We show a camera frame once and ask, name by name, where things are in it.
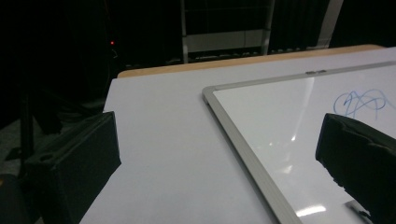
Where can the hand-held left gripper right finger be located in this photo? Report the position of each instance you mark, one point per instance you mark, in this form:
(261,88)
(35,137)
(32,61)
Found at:
(364,155)

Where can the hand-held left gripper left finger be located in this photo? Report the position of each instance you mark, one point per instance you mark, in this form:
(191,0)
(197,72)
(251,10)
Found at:
(74,165)

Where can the whiteboard with grey metal frame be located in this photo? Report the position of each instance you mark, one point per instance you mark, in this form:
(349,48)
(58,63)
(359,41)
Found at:
(264,121)

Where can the black tripod stand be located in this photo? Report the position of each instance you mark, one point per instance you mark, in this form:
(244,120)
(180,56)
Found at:
(27,130)

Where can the white table cover sheet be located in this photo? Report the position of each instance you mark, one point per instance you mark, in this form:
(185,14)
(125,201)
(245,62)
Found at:
(162,133)

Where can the dark device with red light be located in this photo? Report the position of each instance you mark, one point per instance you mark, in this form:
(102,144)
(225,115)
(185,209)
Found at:
(112,42)

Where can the grey metal stand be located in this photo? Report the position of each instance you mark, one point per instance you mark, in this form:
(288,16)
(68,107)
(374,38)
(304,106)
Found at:
(224,40)

